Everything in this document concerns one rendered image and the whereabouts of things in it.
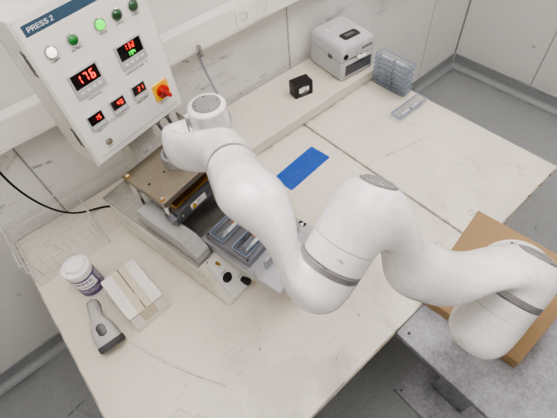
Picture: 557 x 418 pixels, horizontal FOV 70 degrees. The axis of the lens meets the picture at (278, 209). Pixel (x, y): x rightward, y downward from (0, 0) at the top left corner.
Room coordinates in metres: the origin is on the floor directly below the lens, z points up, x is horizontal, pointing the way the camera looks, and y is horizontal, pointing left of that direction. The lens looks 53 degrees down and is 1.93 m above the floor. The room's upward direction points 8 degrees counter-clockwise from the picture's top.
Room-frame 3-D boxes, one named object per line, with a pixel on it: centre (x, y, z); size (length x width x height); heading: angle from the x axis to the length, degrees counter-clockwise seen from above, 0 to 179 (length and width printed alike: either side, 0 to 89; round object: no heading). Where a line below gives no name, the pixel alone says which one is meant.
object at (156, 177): (0.89, 0.28, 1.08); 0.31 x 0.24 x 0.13; 136
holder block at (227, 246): (0.67, 0.09, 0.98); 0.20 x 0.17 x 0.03; 136
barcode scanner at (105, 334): (0.52, 0.60, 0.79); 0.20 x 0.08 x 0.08; 34
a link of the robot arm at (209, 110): (0.70, 0.13, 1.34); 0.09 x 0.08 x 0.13; 103
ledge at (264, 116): (1.51, -0.14, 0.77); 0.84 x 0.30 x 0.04; 124
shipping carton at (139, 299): (0.60, 0.49, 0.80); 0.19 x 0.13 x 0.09; 34
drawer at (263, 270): (0.64, 0.06, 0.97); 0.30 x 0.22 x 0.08; 46
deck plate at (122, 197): (0.87, 0.30, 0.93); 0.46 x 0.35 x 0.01; 46
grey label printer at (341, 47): (1.67, -0.40, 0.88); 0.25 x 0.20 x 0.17; 28
